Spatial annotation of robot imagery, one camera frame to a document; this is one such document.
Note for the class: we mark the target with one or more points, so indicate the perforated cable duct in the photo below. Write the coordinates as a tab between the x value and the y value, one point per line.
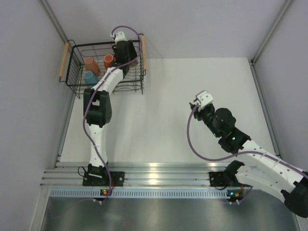
142	193

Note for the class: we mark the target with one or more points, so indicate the aluminium mounting rail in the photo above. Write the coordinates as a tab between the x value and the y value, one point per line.
165	175

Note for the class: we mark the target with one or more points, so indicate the right wooden rack handle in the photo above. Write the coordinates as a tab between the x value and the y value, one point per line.
144	53

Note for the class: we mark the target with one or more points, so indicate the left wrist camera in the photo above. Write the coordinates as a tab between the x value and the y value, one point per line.
118	36

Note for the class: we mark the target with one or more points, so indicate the left aluminium frame post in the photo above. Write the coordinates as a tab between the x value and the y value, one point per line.
55	22

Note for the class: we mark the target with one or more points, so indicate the wooden rack handle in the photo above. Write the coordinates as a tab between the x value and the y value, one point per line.
144	53
63	61

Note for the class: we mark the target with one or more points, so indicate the salmon dotted mug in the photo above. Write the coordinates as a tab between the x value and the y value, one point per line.
91	65

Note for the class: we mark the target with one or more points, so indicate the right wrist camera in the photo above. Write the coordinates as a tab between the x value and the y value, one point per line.
203	99

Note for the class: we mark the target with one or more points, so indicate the right aluminium frame post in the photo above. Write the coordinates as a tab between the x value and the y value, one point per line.
282	12

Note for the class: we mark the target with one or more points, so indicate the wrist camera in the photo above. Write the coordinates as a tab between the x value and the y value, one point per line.
203	99
118	36

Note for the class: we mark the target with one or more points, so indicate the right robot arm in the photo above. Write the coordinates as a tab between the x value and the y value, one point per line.
250	163

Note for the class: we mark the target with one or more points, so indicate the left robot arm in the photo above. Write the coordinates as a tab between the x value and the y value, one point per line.
98	109

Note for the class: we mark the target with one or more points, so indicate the left wooden rack handle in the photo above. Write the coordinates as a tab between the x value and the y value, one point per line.
63	61

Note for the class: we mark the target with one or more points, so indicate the aluminium frame post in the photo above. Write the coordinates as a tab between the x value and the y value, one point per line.
282	12
55	22

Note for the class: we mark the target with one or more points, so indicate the blue mug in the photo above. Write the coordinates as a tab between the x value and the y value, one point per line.
90	79

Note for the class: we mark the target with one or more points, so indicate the black wire dish rack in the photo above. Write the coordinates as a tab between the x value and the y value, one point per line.
76	68

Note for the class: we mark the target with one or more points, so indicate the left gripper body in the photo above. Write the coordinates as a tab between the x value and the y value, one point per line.
132	55

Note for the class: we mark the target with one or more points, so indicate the orange mug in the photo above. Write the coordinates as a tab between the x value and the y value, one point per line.
108	60

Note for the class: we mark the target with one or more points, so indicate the dark brown mug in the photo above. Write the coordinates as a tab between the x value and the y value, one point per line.
133	64

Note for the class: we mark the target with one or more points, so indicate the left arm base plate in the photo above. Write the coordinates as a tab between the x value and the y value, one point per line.
117	179

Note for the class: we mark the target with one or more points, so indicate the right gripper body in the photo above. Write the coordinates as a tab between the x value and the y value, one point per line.
205	114

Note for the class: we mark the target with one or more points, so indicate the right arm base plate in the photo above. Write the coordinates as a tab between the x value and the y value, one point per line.
217	179

